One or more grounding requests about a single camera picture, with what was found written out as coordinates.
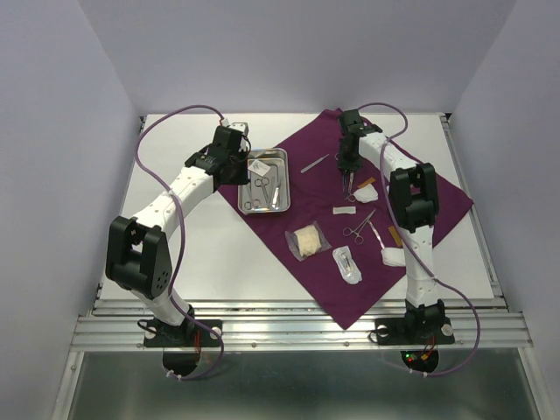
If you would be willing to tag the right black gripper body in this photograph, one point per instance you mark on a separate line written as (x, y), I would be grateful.
(348, 159)

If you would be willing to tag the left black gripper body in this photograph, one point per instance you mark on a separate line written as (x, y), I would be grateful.
(240, 170)

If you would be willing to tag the steel bandage scissors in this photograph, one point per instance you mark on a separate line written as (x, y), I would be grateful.
(349, 196)

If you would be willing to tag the white blue label packet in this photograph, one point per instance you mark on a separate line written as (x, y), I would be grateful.
(258, 167)

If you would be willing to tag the small steel scissors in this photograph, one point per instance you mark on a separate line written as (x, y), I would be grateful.
(262, 183)

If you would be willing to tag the stainless steel instrument tray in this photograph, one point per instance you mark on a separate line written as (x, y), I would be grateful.
(277, 160)

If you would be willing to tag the straight steel scissors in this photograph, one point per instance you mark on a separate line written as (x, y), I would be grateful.
(251, 203)

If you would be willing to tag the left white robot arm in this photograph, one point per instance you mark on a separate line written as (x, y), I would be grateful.
(138, 257)

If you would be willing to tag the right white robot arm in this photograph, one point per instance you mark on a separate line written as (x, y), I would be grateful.
(412, 195)

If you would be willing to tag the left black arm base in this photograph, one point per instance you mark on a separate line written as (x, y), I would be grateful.
(157, 334)

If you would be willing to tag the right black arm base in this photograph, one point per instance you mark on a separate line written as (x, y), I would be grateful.
(426, 324)

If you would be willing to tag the purple surgical drape cloth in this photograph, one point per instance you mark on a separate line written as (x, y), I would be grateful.
(313, 196)

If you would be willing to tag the upper orange adhesive strip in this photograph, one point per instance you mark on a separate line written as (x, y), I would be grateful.
(367, 182)

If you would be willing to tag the orange adhesive strip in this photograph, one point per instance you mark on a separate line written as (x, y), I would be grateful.
(396, 237)
(367, 182)

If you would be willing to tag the white gauze pad centre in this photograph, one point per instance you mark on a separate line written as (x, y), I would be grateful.
(366, 194)

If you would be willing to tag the white gauze pad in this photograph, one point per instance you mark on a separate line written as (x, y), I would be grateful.
(393, 257)
(366, 194)

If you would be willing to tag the small white gauze roll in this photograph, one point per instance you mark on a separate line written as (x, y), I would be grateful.
(338, 210)

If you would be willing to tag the steel hemostat clamp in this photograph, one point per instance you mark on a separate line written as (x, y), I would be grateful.
(356, 231)

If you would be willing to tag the lower orange adhesive strip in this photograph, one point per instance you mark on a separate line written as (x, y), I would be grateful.
(396, 237)

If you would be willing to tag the bagged beige gloves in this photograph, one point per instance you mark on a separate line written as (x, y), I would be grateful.
(307, 241)

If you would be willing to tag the white gauze pad lower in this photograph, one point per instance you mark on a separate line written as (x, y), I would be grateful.
(393, 257)

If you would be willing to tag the clear suture packet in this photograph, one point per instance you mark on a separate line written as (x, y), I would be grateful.
(348, 268)

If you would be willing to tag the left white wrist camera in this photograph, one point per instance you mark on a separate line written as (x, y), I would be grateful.
(243, 127)

